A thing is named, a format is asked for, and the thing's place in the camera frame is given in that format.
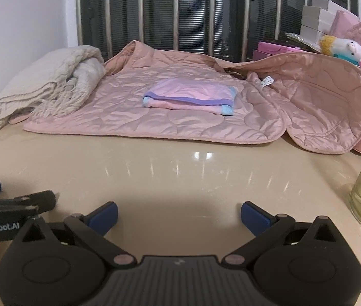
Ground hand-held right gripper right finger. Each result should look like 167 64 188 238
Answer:
223 201 347 269

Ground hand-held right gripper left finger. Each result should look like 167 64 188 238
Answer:
16 201 138 269

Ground pink purple-trimmed garment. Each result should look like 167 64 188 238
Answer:
143 78 237 116

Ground pink quilted blanket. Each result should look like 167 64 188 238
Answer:
23 40 361 155

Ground cream knitted fringed blanket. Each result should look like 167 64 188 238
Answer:
0 45 106 134

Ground dark patterned packet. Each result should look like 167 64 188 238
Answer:
284 32 323 52

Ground white yellow plush toy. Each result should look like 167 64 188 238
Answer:
318 35 361 66

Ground white cardboard box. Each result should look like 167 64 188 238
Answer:
299 25 328 44
301 16 332 34
302 5 337 23
311 0 341 12

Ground metal window grille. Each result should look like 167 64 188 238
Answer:
76 0 361 63

